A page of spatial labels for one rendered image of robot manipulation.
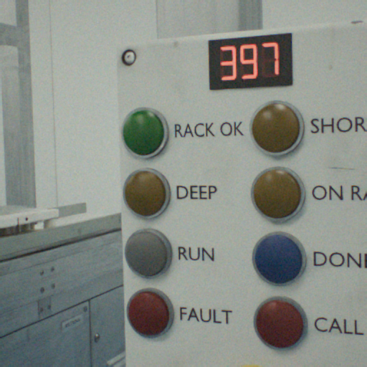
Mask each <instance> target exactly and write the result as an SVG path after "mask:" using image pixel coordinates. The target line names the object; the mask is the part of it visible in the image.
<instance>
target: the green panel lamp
mask: <svg viewBox="0 0 367 367"><path fill-rule="evenodd" d="M163 138H164V127H163V123H162V121H161V120H160V118H159V117H158V116H157V115H156V114H155V113H152V112H151V111H149V110H139V111H136V112H134V113H133V114H132V115H131V116H130V117H129V118H128V119H127V120H126V121H125V123H124V125H123V140H124V141H125V143H126V145H127V147H129V149H130V150H131V151H132V152H134V153H136V154H138V155H142V156H146V155H149V154H152V153H154V152H155V151H156V150H158V148H159V147H160V146H161V145H162V142H163Z"/></svg>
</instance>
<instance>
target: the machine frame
mask: <svg viewBox="0 0 367 367"><path fill-rule="evenodd" d="M0 22H1V23H5V24H10V25H14V26H17V27H21V34H22V42H23V49H22V48H18V47H11V46H7V44H2V45H1V46H0V60H1V96H2V115H3V133H4V169H5V187H6V205H8V206H10V205H15V206H17V205H21V206H34V208H35V209H36V208H37V201H36V181H35V162H34V124H33V104H32V66H31V47H30V26H29V7H28V0H0ZM254 30H263V5H262V0H156V32H157V39H165V38H173V37H188V36H197V35H205V34H221V33H230V32H245V31H254Z"/></svg>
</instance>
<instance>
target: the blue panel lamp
mask: <svg viewBox="0 0 367 367"><path fill-rule="evenodd" d="M254 260H255V264H256V267H257V270H258V271H259V273H260V274H261V276H263V277H265V278H266V279H267V280H268V281H270V282H273V283H277V284H283V283H286V282H290V281H292V280H293V278H295V277H297V275H298V274H299V273H300V270H301V268H302V254H301V251H300V249H299V247H298V245H297V244H296V243H294V242H293V241H292V240H291V239H290V238H288V237H285V236H282V235H272V236H269V237H267V238H265V239H263V240H262V241H261V242H260V243H259V244H258V247H257V248H256V252H255V256H254Z"/></svg>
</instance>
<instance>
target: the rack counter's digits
mask: <svg viewBox="0 0 367 367"><path fill-rule="evenodd" d="M217 50H218V82H229V81H241V80H264V79H276V78H281V51H280V40H278V41H269V42H261V43H252V44H235V45H226V46H217Z"/></svg>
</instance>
